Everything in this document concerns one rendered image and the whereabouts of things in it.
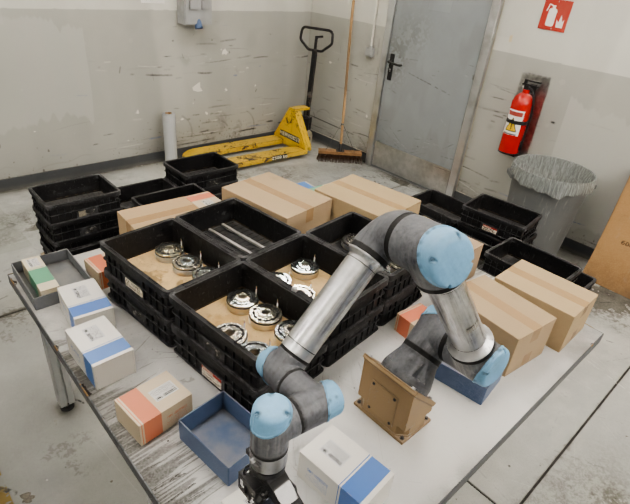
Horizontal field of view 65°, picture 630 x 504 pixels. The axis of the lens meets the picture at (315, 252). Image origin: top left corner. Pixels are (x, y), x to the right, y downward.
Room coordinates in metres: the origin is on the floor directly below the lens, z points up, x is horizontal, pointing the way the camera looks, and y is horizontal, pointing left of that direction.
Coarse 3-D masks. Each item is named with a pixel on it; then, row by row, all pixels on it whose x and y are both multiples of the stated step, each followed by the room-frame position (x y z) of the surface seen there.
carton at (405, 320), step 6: (414, 306) 1.46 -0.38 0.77; (420, 306) 1.47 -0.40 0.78; (402, 312) 1.42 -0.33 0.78; (408, 312) 1.42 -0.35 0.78; (414, 312) 1.43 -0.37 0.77; (420, 312) 1.43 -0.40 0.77; (396, 318) 1.41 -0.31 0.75; (402, 318) 1.39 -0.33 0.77; (408, 318) 1.39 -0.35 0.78; (414, 318) 1.39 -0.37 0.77; (396, 324) 1.41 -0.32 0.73; (402, 324) 1.39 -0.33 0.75; (408, 324) 1.37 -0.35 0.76; (414, 324) 1.36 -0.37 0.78; (396, 330) 1.40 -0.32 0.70; (402, 330) 1.39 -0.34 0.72; (408, 330) 1.37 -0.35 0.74
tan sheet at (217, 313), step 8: (216, 304) 1.28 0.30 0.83; (224, 304) 1.29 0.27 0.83; (200, 312) 1.23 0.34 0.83; (208, 312) 1.24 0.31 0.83; (216, 312) 1.24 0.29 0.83; (224, 312) 1.25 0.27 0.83; (208, 320) 1.20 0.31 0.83; (216, 320) 1.20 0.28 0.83; (224, 320) 1.21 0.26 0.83; (232, 320) 1.21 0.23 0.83; (240, 320) 1.22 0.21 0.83; (248, 320) 1.22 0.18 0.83; (248, 328) 1.18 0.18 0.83; (248, 336) 1.14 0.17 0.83; (256, 336) 1.15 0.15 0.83; (264, 336) 1.15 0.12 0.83; (272, 336) 1.16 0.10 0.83; (272, 344) 1.12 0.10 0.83
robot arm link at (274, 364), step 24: (384, 216) 0.96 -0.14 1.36; (360, 240) 0.95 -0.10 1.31; (360, 264) 0.91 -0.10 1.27; (384, 264) 0.92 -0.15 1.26; (336, 288) 0.88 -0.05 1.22; (360, 288) 0.89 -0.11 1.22; (312, 312) 0.85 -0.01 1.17; (336, 312) 0.85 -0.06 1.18; (288, 336) 0.83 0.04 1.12; (312, 336) 0.81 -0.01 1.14; (264, 360) 0.80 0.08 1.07; (288, 360) 0.78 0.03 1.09
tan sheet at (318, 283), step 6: (282, 270) 1.52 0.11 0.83; (288, 270) 1.53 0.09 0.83; (318, 276) 1.51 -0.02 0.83; (324, 276) 1.51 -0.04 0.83; (330, 276) 1.52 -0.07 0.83; (294, 282) 1.46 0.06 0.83; (300, 282) 1.46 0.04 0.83; (306, 282) 1.46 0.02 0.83; (312, 282) 1.47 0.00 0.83; (318, 282) 1.47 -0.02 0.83; (324, 282) 1.48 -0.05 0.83; (312, 288) 1.43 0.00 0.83; (318, 288) 1.43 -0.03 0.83
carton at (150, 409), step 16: (144, 384) 0.97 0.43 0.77; (160, 384) 0.97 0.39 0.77; (176, 384) 0.98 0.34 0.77; (128, 400) 0.91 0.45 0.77; (144, 400) 0.91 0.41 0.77; (160, 400) 0.92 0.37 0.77; (176, 400) 0.92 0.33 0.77; (128, 416) 0.86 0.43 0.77; (144, 416) 0.86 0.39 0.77; (160, 416) 0.87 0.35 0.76; (176, 416) 0.91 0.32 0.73; (144, 432) 0.84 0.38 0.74; (160, 432) 0.87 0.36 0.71
